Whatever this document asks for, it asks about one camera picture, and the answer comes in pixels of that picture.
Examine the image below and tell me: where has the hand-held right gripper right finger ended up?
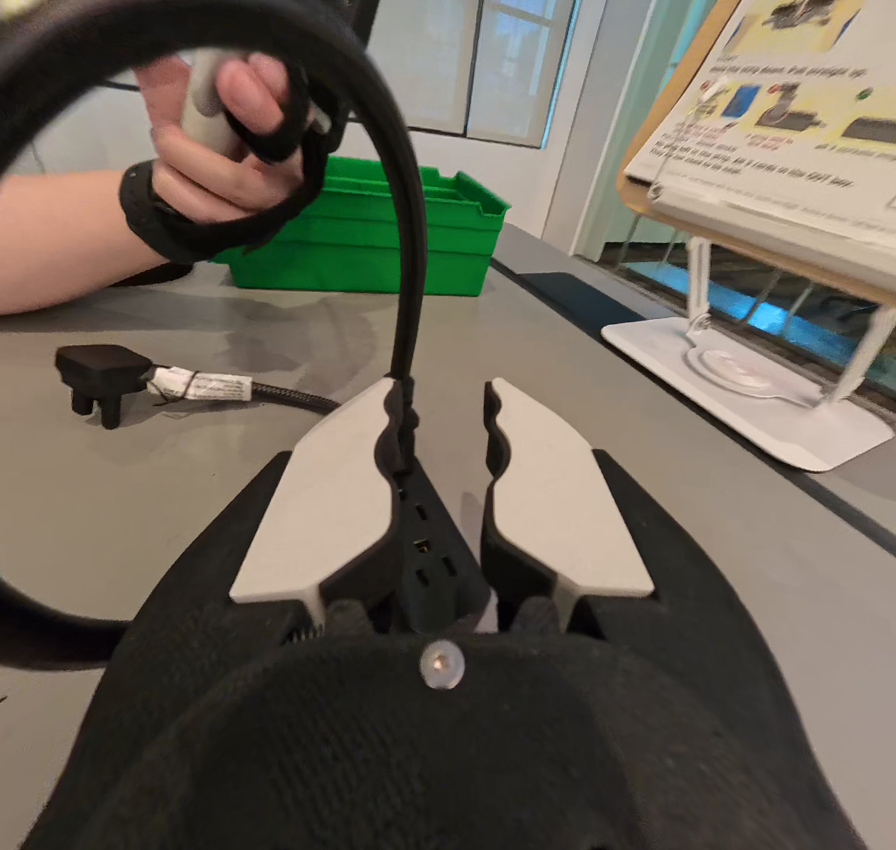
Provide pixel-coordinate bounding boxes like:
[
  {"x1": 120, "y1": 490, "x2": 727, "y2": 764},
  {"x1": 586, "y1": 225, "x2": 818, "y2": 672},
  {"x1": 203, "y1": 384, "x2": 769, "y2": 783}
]
[{"x1": 480, "y1": 376, "x2": 657, "y2": 633}]

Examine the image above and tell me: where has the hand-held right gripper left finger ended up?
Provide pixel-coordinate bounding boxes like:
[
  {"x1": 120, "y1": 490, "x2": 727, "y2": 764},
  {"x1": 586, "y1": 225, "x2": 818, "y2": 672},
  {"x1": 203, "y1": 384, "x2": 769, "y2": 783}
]
[{"x1": 228, "y1": 376, "x2": 410, "y2": 628}]

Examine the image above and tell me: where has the black power strip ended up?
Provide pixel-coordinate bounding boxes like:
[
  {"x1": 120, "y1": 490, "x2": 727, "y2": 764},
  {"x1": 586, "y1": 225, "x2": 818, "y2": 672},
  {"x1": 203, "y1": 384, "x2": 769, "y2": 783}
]
[{"x1": 392, "y1": 444, "x2": 491, "y2": 634}]

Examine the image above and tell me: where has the person's left hand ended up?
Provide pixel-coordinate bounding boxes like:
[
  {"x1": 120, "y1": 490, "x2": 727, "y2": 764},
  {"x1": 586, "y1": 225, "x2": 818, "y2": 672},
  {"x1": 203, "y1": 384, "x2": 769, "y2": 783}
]
[{"x1": 133, "y1": 54, "x2": 312, "y2": 223}]

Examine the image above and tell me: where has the glass window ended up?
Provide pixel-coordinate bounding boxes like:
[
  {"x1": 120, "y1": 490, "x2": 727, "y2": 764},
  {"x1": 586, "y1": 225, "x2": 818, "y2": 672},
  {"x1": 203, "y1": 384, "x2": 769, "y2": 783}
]
[{"x1": 367, "y1": 0, "x2": 585, "y2": 150}]

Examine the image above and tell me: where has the black wristband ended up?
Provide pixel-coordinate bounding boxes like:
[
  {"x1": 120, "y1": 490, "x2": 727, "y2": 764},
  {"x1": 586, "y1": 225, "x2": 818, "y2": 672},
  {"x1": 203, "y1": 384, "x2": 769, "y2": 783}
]
[{"x1": 118, "y1": 159, "x2": 218, "y2": 265}]

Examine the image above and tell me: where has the printed instruction sheet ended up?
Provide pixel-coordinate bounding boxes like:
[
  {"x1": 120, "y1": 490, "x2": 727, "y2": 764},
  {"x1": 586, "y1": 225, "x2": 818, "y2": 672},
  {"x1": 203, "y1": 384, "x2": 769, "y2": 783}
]
[{"x1": 623, "y1": 0, "x2": 896, "y2": 249}]

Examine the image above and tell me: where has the white cable label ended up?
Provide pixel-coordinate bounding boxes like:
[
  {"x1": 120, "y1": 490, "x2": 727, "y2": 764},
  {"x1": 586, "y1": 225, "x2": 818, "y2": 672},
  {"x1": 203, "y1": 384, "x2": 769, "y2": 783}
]
[{"x1": 143, "y1": 366, "x2": 253, "y2": 403}]

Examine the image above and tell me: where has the black three-pin wall plug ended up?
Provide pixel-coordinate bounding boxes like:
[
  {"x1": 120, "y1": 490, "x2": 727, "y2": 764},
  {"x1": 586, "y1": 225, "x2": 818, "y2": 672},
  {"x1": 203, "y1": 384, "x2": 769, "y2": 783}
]
[{"x1": 55, "y1": 345, "x2": 156, "y2": 431}]

